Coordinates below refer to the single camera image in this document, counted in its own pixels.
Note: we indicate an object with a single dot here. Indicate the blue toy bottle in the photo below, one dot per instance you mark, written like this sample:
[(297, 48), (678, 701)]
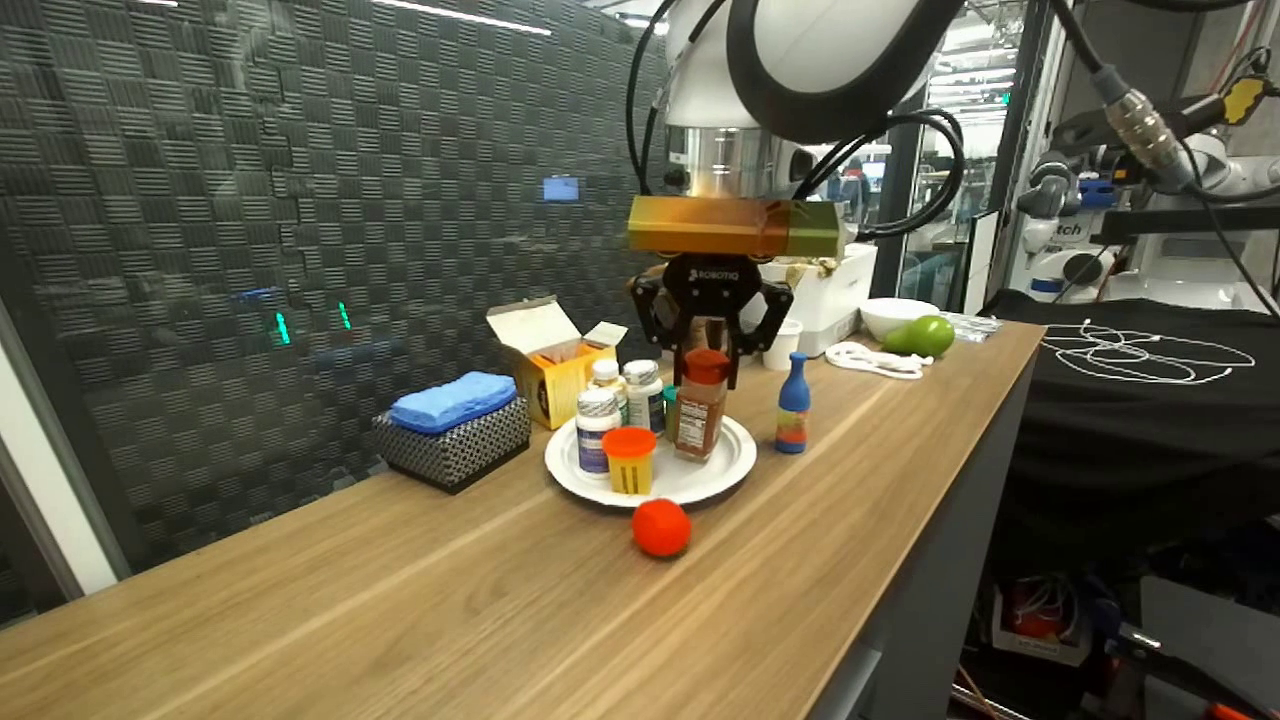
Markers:
[(795, 403)]

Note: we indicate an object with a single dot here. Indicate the small white bottle green label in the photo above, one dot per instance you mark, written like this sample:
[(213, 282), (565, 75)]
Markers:
[(605, 377)]

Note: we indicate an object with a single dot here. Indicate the open yellow cardboard box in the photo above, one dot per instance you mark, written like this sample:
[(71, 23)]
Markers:
[(563, 380)]

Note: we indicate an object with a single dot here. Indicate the blue folded cloth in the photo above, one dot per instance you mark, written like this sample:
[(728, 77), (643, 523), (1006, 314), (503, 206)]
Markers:
[(455, 403)]

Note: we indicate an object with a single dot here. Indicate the white supplement bottle blue label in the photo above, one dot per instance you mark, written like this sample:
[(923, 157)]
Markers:
[(645, 396), (593, 434)]

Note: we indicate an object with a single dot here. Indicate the white bowl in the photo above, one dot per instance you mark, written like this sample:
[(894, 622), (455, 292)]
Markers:
[(890, 314)]

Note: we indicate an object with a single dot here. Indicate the grey mesh box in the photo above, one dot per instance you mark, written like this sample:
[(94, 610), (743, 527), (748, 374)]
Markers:
[(446, 456)]

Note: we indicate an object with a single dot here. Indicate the spice jar orange lid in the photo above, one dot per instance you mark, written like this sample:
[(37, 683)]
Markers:
[(700, 420)]

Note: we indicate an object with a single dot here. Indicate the green toy lime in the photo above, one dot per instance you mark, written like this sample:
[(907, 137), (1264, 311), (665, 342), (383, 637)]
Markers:
[(930, 334)]

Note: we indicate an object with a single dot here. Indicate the white blue lab equipment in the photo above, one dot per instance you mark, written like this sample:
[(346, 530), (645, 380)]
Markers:
[(1065, 222)]

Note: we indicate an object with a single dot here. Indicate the red object under table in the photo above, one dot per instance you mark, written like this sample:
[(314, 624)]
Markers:
[(1033, 614)]

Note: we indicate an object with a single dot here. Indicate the red toy strawberry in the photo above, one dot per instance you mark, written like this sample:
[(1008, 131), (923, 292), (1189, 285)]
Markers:
[(663, 530)]

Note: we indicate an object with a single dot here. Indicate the clear plastic bag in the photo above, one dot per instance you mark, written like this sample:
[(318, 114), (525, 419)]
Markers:
[(976, 324)]

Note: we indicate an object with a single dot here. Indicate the black cloth covered table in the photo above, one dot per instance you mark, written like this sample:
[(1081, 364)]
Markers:
[(1135, 442)]

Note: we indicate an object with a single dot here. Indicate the white paper plate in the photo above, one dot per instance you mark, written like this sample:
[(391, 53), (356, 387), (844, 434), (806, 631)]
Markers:
[(706, 477)]

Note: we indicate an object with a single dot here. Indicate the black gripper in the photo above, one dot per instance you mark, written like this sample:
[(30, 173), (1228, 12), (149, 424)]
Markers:
[(713, 285)]

